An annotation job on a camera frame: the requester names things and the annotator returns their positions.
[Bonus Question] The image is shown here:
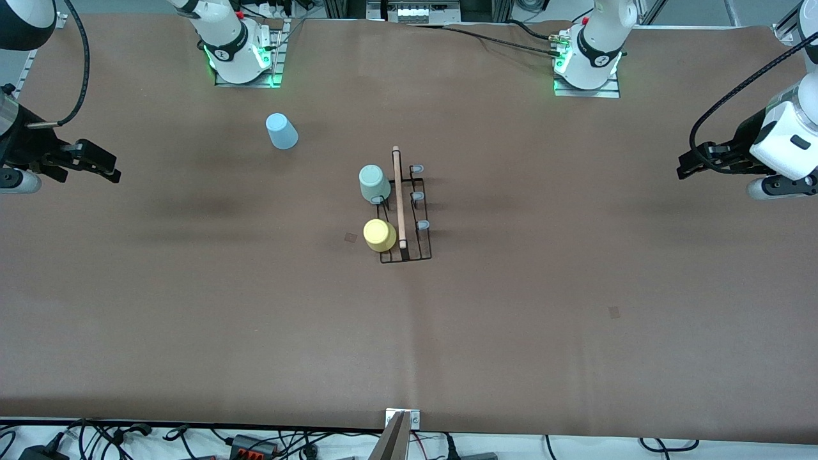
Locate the mint green plastic cup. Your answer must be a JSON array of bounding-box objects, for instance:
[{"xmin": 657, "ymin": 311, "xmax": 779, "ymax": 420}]
[{"xmin": 359, "ymin": 164, "xmax": 392, "ymax": 204}]

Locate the yellow plastic cup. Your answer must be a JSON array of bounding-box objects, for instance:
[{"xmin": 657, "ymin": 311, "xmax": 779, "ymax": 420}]
[{"xmin": 363, "ymin": 218, "xmax": 397, "ymax": 253}]

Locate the black wire cup holder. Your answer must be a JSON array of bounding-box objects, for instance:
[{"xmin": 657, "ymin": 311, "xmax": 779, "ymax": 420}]
[{"xmin": 371, "ymin": 146, "xmax": 433, "ymax": 264}]

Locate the light blue plastic cup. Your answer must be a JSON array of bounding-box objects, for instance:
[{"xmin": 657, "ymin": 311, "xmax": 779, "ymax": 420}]
[{"xmin": 265, "ymin": 113, "xmax": 299, "ymax": 150}]

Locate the black power adapter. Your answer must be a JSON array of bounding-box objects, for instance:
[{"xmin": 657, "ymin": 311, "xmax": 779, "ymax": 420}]
[{"xmin": 18, "ymin": 443, "xmax": 70, "ymax": 460}]

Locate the brown table cover sheet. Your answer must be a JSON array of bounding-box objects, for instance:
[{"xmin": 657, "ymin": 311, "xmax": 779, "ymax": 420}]
[{"xmin": 0, "ymin": 14, "xmax": 818, "ymax": 445}]

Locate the white power strip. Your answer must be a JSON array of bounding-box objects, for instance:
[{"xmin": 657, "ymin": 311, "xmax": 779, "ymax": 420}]
[{"xmin": 382, "ymin": 0, "xmax": 462, "ymax": 24}]

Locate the black orange connector box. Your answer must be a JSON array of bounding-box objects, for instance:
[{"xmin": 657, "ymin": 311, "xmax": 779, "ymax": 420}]
[{"xmin": 229, "ymin": 434, "xmax": 280, "ymax": 458}]

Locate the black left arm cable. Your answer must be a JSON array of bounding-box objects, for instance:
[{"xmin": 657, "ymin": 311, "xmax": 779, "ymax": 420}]
[{"xmin": 689, "ymin": 32, "xmax": 818, "ymax": 174}]

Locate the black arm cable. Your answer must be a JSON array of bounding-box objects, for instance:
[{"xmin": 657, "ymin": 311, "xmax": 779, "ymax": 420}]
[
  {"xmin": 26, "ymin": 0, "xmax": 90, "ymax": 128},
  {"xmin": 689, "ymin": 32, "xmax": 818, "ymax": 174}
]

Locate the aluminium frame rail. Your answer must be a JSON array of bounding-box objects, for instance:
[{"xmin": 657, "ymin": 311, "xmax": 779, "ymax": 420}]
[
  {"xmin": 12, "ymin": 48, "xmax": 42, "ymax": 100},
  {"xmin": 772, "ymin": 0, "xmax": 818, "ymax": 44}
]

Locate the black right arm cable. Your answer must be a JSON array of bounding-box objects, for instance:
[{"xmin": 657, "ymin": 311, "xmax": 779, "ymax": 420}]
[{"xmin": 26, "ymin": 0, "xmax": 90, "ymax": 128}]

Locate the left arm aluminium base plate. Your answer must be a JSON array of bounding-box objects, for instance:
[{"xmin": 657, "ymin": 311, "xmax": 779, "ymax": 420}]
[{"xmin": 553, "ymin": 73, "xmax": 621, "ymax": 98}]

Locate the right arm aluminium base plate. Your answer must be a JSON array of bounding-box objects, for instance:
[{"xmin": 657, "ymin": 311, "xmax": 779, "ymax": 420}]
[{"xmin": 214, "ymin": 18, "xmax": 291, "ymax": 88}]

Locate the thick black base cable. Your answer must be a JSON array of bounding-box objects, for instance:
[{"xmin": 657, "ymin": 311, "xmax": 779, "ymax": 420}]
[{"xmin": 508, "ymin": 19, "xmax": 557, "ymax": 42}]

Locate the long black base cable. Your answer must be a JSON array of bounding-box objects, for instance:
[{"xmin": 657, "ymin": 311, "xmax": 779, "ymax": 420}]
[{"xmin": 409, "ymin": 23, "xmax": 563, "ymax": 59}]

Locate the looped black cable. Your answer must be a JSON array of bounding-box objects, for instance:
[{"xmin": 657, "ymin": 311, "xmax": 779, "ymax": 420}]
[{"xmin": 639, "ymin": 437, "xmax": 698, "ymax": 452}]

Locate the small metal bracket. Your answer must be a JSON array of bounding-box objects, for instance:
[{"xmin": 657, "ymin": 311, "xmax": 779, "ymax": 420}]
[{"xmin": 385, "ymin": 409, "xmax": 421, "ymax": 430}]

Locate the aluminium profile post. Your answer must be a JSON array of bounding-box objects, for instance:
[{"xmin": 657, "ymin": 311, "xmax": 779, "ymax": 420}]
[{"xmin": 367, "ymin": 411, "xmax": 411, "ymax": 460}]

